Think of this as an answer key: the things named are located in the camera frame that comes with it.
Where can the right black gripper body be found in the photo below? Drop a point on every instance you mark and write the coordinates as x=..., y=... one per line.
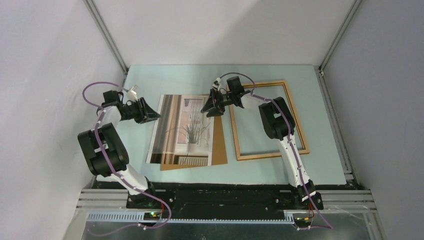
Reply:
x=225, y=99

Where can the right aluminium corner profile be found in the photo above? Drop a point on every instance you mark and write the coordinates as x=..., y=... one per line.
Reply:
x=340, y=34

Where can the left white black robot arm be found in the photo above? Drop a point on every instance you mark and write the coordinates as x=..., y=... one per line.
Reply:
x=103, y=149

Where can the brown cardboard backing board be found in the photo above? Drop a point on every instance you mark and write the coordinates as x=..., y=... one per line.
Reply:
x=219, y=153

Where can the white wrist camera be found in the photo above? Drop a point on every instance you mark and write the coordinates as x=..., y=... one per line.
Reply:
x=132, y=93
x=216, y=85

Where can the window plant photo print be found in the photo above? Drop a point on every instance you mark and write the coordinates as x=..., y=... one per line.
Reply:
x=182, y=136

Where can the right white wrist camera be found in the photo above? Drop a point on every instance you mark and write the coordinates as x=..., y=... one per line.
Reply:
x=216, y=85

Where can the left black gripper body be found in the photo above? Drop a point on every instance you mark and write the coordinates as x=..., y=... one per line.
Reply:
x=134, y=111

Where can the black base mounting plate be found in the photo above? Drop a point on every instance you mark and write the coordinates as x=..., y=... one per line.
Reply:
x=207, y=201

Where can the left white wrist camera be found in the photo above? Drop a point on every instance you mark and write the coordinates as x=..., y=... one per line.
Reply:
x=132, y=93

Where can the left aluminium corner profile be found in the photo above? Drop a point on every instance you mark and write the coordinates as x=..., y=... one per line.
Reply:
x=106, y=34

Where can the front aluminium rail frame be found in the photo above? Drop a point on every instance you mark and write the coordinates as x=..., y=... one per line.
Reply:
x=334, y=201

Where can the aluminium corner profile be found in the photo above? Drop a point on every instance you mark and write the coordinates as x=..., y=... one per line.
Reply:
x=340, y=34
x=106, y=34

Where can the grey slotted cable duct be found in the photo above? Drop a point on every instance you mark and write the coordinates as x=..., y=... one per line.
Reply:
x=142, y=217

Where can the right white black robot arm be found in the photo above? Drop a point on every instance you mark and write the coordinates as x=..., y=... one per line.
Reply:
x=278, y=124

